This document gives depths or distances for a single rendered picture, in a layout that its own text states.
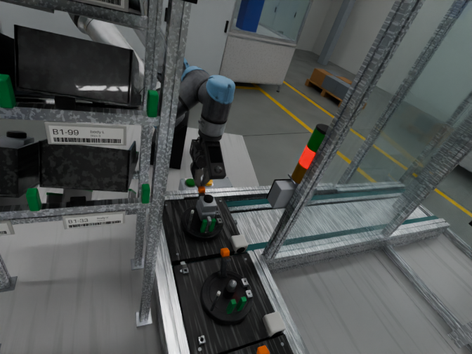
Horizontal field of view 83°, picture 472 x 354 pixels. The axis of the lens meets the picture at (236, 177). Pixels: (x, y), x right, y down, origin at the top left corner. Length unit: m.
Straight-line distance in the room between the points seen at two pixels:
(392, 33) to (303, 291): 0.79
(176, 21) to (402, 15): 0.39
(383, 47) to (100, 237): 0.92
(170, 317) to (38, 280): 0.39
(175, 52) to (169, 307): 0.60
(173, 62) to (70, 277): 0.73
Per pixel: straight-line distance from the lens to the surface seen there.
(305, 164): 0.69
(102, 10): 0.51
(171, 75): 0.36
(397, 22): 0.59
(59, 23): 3.54
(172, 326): 0.74
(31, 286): 0.95
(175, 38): 0.34
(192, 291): 0.77
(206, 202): 0.82
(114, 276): 0.92
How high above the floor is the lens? 1.65
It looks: 36 degrees down
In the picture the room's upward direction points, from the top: 19 degrees clockwise
